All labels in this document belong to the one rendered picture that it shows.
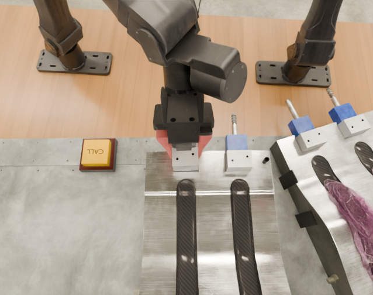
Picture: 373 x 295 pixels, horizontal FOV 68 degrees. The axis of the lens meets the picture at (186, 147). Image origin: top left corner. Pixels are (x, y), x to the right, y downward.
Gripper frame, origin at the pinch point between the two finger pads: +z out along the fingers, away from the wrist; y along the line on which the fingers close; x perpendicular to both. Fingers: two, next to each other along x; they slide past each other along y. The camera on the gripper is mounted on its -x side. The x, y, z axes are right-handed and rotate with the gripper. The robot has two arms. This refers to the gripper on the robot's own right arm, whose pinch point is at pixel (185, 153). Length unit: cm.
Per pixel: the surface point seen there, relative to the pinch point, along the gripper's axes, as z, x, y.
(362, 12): 16, 160, 123
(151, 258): 13.7, -13.8, -7.0
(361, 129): 2.0, 8.2, 39.1
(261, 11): 14, 162, 55
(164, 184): 6.3, -2.1, -4.4
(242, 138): 0.8, 5.0, 12.1
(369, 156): 7.5, 5.3, 41.3
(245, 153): 1.6, 1.2, 12.1
